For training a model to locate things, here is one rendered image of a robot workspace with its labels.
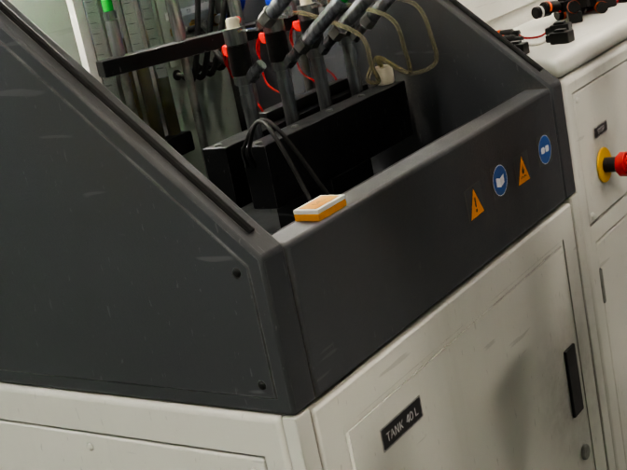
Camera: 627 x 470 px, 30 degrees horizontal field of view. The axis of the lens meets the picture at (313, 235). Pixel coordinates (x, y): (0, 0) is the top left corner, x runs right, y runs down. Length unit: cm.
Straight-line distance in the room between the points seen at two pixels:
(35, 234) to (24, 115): 13
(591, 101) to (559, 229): 21
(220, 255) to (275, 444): 19
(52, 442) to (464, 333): 49
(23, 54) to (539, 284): 74
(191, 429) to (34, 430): 25
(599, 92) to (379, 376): 69
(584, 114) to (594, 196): 12
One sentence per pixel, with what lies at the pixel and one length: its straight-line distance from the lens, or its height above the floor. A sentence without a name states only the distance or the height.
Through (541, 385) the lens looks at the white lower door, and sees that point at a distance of 158.
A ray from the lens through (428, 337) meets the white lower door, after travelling 131.
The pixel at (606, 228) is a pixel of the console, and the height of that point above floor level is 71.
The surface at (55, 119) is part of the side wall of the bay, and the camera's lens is 118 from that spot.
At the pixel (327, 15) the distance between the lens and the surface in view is 146.
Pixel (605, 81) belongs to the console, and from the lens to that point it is 178.
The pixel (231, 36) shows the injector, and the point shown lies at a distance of 144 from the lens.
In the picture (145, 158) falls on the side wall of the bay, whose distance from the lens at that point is 111.
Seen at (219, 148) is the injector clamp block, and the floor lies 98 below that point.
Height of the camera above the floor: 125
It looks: 16 degrees down
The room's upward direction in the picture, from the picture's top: 12 degrees counter-clockwise
